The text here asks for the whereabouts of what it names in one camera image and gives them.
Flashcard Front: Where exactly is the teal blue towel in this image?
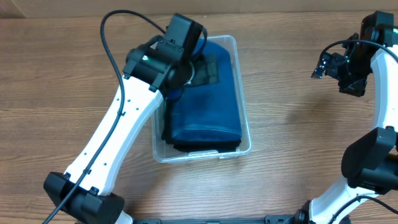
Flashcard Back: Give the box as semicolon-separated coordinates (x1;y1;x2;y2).
162;41;243;147

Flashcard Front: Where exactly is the black cloth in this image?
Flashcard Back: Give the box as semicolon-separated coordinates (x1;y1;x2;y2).
161;95;243;152

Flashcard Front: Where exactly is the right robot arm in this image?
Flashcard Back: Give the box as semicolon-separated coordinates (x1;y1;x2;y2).
286;11;397;223

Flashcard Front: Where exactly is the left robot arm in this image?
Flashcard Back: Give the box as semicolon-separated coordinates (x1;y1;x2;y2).
44;14;207;223

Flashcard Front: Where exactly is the clear plastic container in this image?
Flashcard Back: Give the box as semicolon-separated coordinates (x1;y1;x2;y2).
152;35;252;163

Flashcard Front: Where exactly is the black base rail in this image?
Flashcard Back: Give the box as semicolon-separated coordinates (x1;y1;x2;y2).
133;215;295;224

